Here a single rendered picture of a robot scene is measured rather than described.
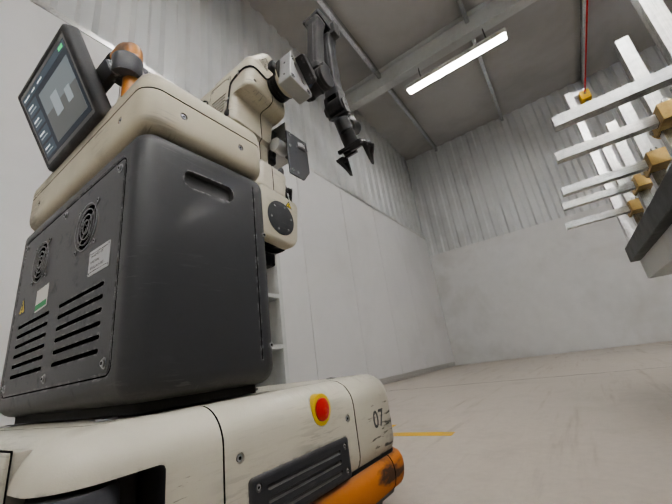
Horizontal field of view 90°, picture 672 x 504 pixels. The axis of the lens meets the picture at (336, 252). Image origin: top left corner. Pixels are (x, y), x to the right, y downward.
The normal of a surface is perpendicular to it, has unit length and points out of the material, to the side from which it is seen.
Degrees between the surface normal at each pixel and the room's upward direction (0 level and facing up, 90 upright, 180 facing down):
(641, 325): 90
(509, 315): 90
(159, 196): 90
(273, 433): 90
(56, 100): 115
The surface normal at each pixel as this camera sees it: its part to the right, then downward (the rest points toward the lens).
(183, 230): 0.81, -0.29
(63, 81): -0.47, 0.22
